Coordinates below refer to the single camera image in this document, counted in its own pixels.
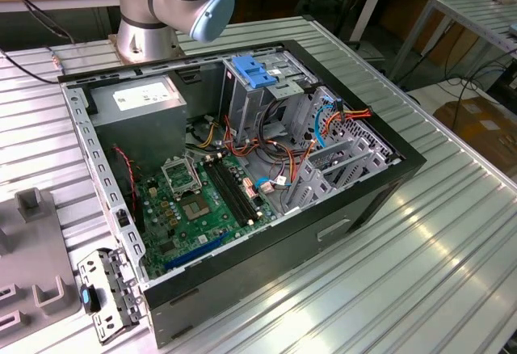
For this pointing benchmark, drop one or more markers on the grey metal disk bay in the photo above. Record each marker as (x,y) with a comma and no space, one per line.
(313,188)

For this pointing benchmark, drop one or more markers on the black RAM slot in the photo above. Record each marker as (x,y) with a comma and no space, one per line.
(228,193)
(238,189)

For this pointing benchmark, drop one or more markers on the CPU socket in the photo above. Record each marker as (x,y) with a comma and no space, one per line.
(194,207)

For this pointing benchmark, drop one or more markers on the blue drive latch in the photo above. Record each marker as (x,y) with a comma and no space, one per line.
(250,73)

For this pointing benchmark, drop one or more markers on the blue expansion slot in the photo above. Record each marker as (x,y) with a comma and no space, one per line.
(198,251)

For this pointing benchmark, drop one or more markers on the black open PC case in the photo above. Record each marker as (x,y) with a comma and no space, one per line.
(250,273)

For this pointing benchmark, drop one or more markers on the green motherboard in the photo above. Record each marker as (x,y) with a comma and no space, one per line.
(157,233)

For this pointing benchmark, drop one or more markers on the grey power supply unit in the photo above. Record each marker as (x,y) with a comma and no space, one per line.
(137,127)

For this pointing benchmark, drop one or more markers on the brown cardboard box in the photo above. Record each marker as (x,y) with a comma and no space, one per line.
(480,127)

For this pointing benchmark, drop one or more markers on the grey parts rack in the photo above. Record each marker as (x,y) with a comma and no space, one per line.
(36,249)

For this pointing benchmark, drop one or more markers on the black intrusion switch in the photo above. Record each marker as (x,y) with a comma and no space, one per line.
(122,218)

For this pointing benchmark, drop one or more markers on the metal card retention bracket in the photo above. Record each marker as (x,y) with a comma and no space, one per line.
(121,289)

